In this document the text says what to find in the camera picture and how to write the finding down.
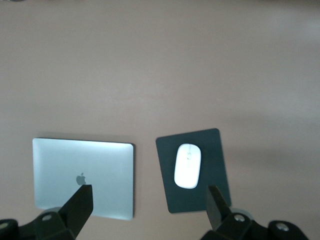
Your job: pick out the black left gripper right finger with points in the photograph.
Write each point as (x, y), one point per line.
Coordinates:
(220, 220)

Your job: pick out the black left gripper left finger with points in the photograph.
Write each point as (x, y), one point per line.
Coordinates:
(75, 212)

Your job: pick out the white computer mouse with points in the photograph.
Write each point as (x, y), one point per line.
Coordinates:
(187, 166)

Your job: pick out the black mouse pad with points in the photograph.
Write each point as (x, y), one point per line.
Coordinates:
(215, 160)

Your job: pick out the silver closed laptop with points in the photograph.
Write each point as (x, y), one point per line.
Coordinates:
(75, 160)

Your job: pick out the brown table cover mat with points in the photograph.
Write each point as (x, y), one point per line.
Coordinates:
(160, 75)

